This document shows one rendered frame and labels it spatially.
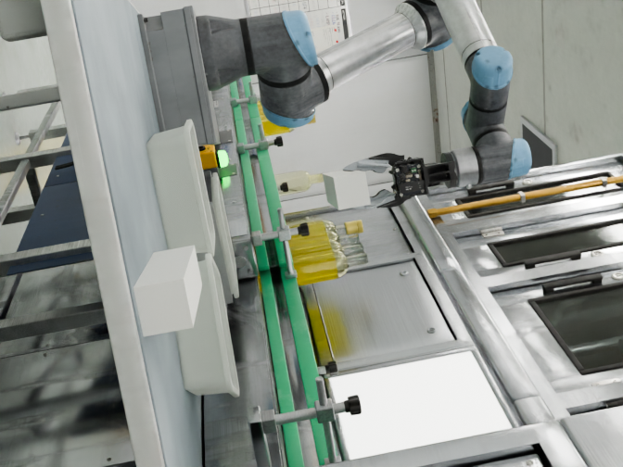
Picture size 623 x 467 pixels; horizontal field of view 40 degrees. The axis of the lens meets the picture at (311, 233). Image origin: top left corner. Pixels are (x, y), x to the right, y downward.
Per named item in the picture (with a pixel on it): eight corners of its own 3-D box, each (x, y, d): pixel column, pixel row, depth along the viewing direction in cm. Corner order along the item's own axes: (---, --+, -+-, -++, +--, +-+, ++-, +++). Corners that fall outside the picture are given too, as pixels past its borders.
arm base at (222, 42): (194, 14, 165) (245, 6, 166) (197, 18, 180) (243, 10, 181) (208, 93, 169) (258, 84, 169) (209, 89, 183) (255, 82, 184)
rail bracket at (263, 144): (236, 156, 239) (284, 147, 239) (232, 131, 235) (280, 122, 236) (235, 151, 242) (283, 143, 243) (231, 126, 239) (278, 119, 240)
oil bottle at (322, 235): (258, 271, 211) (342, 256, 212) (254, 251, 208) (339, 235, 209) (256, 261, 216) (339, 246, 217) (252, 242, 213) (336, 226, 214)
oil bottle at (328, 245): (260, 283, 205) (347, 267, 207) (255, 262, 203) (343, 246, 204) (258, 272, 211) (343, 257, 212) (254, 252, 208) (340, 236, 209)
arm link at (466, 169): (465, 146, 172) (471, 186, 173) (443, 150, 172) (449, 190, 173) (475, 146, 164) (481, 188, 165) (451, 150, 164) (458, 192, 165)
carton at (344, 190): (333, 177, 157) (365, 171, 157) (322, 173, 181) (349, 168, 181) (338, 209, 158) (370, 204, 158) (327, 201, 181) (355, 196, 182)
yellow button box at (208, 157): (191, 182, 220) (219, 176, 221) (184, 155, 217) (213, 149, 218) (191, 171, 227) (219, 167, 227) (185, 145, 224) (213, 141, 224)
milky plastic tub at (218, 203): (197, 310, 169) (240, 302, 169) (172, 208, 159) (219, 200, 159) (196, 271, 184) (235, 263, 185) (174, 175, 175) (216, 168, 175)
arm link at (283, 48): (243, 4, 174) (308, -7, 175) (250, 56, 184) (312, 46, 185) (250, 41, 167) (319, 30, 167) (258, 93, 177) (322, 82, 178)
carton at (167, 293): (133, 287, 101) (183, 278, 101) (153, 252, 125) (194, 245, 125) (143, 336, 102) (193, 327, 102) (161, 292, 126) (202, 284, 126)
